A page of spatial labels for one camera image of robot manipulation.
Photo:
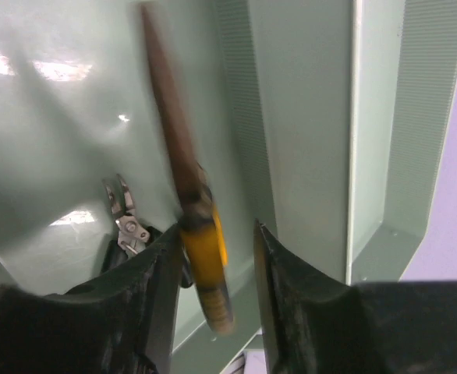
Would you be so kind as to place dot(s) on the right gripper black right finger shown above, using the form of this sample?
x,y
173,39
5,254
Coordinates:
x,y
312,323

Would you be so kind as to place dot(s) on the grey translucent tool box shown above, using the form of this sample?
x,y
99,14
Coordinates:
x,y
329,122

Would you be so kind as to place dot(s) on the small silver cutting pliers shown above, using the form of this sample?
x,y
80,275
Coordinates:
x,y
132,235

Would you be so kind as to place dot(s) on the yellow black pliers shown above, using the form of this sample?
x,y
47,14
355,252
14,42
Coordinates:
x,y
199,221

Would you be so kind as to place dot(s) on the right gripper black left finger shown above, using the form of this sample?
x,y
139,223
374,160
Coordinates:
x,y
120,322

